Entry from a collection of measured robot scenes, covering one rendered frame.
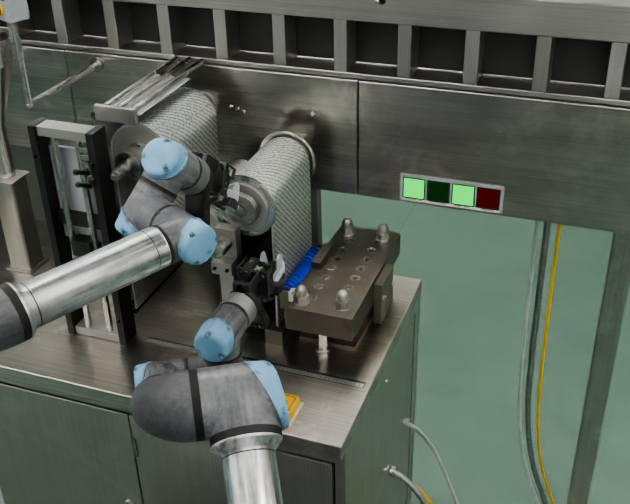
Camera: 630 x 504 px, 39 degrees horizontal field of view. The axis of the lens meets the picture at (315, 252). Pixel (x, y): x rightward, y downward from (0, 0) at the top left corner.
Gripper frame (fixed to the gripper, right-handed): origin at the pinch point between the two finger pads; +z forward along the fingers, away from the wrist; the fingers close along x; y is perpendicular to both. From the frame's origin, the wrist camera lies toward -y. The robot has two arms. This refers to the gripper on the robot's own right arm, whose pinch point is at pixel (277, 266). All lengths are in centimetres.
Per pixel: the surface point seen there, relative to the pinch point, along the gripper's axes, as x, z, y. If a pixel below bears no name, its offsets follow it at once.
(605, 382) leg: -76, 46, -50
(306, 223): -0.2, 18.2, 1.5
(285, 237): -0.2, 4.7, 5.0
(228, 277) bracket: 9.1, -7.1, -0.6
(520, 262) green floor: -35, 199, -110
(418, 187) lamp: -25.1, 29.4, 9.7
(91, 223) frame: 37.7, -14.9, 12.5
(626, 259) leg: -75, 46, -11
